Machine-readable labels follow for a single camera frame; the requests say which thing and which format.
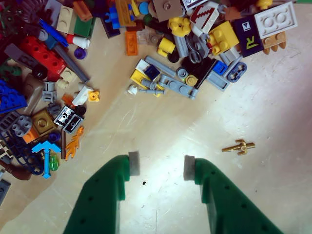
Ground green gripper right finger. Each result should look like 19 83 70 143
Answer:
184 155 285 234

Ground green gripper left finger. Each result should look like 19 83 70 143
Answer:
62 151 141 234

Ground yellow lego plate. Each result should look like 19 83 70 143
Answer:
130 69 164 91

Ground gold lego weapon piece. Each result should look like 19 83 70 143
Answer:
221 139 256 155

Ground brown lego stick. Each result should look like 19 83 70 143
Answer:
61 130 67 159

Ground brown curved lego piece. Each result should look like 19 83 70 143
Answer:
0 162 32 181

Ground orange lego brick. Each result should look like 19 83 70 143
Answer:
22 128 41 144

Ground white lego slope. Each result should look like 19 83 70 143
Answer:
72 82 93 107

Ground gray lego lever piece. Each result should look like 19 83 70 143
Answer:
138 79 166 98

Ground gray flat lego tile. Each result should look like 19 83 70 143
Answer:
206 70 231 91

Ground black lego plate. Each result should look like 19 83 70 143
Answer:
181 57 217 90

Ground black lego wheel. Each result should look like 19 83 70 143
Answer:
33 65 48 80

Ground gray lego scissors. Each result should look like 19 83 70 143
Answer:
186 34 210 64

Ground transparent orange lego plate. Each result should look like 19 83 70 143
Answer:
124 31 139 57

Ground yellow lego cylinder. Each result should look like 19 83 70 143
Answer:
157 37 176 57

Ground dark gray lego plate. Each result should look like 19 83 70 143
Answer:
3 43 39 70

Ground gray lego cylinder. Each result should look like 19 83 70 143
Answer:
173 35 190 59

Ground gold toothed lego plate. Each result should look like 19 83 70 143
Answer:
262 31 288 56

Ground dark blue lego plate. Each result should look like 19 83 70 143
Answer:
101 14 127 39

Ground blue lego tool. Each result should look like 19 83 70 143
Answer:
38 19 69 47

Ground green lego brick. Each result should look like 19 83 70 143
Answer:
73 16 96 39

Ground dark red lego brick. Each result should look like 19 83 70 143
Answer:
126 19 146 32

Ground golden orange lego chest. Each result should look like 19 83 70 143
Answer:
114 0 137 27

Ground orange lego slope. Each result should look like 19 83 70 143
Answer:
72 0 93 21

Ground white upside-down lego plate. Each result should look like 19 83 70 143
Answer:
253 4 298 39

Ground small brown lego piece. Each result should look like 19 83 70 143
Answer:
223 6 242 21

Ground gray lego slope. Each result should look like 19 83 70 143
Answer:
43 0 63 27

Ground transparent green stud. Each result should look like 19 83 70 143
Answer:
48 155 60 173

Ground transparent orange flame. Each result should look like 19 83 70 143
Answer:
65 126 85 160

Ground light blue pickaxe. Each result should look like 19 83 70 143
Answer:
31 140 61 180

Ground dark blue round stud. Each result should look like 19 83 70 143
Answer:
48 132 61 144

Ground black printed tile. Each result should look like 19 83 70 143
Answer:
53 106 85 135

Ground gold square tile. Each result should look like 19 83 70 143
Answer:
31 108 59 138

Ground small dark gray piece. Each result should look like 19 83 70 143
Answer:
47 102 61 115

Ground yellow flower stud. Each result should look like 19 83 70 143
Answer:
87 90 100 102

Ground small transparent orange piece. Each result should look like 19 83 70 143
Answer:
61 94 75 108

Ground gray round studded plate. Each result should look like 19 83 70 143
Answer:
11 114 33 136

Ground gray technic connector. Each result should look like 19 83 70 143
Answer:
41 80 57 102

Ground gray grille piece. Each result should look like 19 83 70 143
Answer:
0 112 19 131

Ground tan small plate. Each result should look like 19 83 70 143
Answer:
59 68 78 82

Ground large tan slope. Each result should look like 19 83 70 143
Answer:
20 73 44 115

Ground long gray hinge plate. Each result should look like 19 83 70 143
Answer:
159 74 199 100

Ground gold round stud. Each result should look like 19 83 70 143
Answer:
185 74 198 86

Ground blue short technic beam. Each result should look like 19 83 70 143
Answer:
226 61 247 81

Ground long dark gray axle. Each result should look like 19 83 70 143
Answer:
53 45 91 83

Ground dark blue small brick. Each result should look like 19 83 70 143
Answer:
145 65 160 80

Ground blue wedge plate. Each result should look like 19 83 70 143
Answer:
0 79 28 115

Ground bright blue small brick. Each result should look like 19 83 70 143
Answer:
213 60 229 75

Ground light gray ridged bar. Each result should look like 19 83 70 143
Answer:
145 55 176 77

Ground purple round stud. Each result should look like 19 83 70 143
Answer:
74 46 88 59

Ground light gray brick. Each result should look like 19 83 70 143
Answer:
219 46 242 66

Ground red technic brick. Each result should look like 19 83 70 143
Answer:
19 36 68 81

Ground white and red cone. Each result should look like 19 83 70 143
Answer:
66 34 90 49

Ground clear transparent small brick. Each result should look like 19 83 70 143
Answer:
136 31 152 45

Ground gray small square plate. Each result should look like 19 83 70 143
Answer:
148 33 164 45

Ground yellow two-by-two brick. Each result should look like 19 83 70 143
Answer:
208 20 241 56

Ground dark blue printed tile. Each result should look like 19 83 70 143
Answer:
233 15 265 59

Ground blue striped minifigure part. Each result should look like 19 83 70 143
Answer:
106 6 122 30

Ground tan one-by-two brick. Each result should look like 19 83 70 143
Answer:
56 4 78 35

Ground yellow round gear brick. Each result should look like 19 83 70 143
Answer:
168 16 192 37

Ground white slope dark red print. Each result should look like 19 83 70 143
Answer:
189 4 220 35

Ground light blue round piece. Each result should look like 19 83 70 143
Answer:
138 1 150 16

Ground dark tan square tile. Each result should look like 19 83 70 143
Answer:
152 0 185 22

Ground white printed tile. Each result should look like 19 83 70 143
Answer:
181 0 208 10

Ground yellow minifigure head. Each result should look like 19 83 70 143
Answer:
257 0 274 10

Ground dark blue lattice frame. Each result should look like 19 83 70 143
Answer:
0 131 47 176

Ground white lego bracket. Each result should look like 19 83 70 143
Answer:
135 58 153 74

